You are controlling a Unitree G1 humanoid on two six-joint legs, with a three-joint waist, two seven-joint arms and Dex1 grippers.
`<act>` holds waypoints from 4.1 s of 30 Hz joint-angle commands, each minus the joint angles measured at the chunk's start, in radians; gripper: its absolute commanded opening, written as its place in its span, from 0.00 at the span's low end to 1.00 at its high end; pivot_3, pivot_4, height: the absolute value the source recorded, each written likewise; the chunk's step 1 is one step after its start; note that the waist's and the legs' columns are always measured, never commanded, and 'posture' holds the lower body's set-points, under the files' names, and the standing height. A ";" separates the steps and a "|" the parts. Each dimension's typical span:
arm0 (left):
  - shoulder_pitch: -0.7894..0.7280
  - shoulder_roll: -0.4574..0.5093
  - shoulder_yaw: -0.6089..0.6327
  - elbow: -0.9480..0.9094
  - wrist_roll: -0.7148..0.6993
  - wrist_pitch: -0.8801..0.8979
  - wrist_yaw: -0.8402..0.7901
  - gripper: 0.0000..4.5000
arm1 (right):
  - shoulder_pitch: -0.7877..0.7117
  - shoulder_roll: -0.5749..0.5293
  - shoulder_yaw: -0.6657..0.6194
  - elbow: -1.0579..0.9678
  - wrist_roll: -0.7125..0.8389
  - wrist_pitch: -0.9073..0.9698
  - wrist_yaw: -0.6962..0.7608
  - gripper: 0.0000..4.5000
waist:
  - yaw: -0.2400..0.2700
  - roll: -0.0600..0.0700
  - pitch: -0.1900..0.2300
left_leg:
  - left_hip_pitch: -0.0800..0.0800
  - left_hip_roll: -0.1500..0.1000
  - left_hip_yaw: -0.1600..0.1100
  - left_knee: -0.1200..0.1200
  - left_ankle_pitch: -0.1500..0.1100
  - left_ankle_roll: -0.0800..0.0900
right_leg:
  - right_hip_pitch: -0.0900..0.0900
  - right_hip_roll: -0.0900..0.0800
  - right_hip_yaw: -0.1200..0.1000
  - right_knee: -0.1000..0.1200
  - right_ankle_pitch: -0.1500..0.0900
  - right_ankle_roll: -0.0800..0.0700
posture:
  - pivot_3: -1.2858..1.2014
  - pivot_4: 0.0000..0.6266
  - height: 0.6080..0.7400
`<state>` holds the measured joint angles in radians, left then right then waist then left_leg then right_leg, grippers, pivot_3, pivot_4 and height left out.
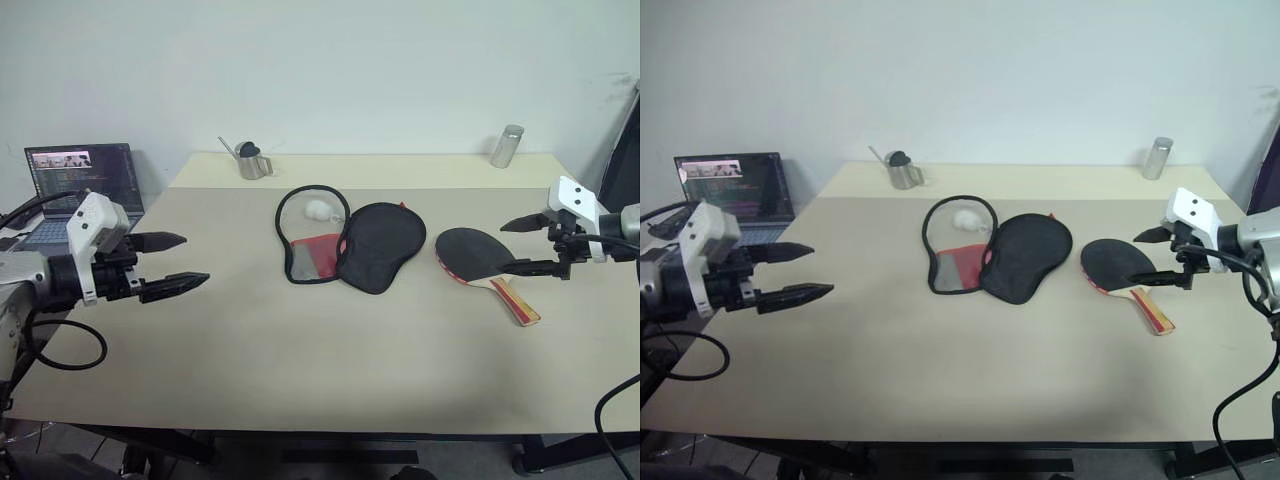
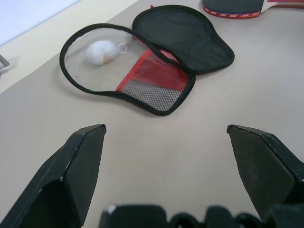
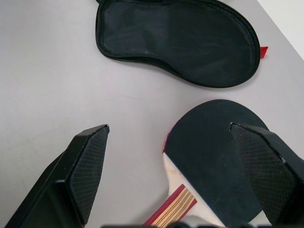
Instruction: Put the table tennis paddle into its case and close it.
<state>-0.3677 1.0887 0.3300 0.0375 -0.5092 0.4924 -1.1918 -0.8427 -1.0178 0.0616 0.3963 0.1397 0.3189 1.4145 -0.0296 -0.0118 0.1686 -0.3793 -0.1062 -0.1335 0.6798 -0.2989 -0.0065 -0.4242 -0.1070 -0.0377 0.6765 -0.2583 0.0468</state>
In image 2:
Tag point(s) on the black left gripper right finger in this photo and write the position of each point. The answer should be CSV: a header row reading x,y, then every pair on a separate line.
x,y
263,166

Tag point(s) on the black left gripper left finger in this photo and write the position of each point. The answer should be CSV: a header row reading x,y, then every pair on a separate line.
x,y
71,171

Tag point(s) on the black red paddle case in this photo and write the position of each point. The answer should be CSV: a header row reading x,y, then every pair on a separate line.
x,y
180,35

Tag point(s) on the white ping pong ball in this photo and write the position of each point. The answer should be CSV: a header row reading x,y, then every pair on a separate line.
x,y
99,52

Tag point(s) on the stainless steel watering can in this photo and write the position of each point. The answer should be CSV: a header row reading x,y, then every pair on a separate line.
x,y
4,62

